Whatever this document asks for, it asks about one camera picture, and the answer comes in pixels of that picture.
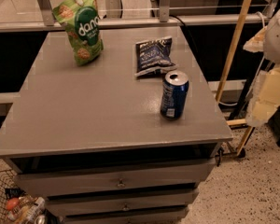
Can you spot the red round item in basket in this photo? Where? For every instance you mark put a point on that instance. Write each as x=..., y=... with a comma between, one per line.
x=11, y=203

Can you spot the yellow wooden frame stand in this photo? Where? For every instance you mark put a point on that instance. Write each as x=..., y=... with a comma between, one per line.
x=227, y=67

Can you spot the dark blue chip bag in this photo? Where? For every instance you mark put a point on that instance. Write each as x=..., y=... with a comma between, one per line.
x=153, y=57

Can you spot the snack packets in basket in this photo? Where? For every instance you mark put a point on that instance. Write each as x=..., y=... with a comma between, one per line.
x=27, y=210

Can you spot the black wire basket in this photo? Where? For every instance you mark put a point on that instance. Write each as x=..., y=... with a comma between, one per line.
x=9, y=190

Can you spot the grey drawer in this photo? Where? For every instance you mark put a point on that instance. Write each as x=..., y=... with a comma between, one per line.
x=122, y=202
x=163, y=214
x=114, y=178

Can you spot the blue pepsi can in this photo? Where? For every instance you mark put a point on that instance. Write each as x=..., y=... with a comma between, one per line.
x=175, y=90

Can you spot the grey drawer cabinet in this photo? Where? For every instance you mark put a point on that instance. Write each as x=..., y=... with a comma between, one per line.
x=101, y=115

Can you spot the middle grey drawer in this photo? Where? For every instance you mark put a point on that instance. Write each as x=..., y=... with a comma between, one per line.
x=122, y=202

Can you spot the green rice chip bag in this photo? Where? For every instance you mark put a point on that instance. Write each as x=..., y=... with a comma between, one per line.
x=80, y=20

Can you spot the top grey drawer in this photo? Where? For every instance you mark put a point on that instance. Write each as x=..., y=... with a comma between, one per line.
x=114, y=178

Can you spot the bottom grey drawer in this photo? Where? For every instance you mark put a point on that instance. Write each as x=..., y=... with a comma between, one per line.
x=163, y=214

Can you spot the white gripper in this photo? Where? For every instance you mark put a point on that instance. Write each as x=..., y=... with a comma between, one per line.
x=278, y=37

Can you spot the grey metal railing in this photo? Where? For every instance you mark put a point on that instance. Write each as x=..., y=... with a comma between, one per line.
x=36, y=15

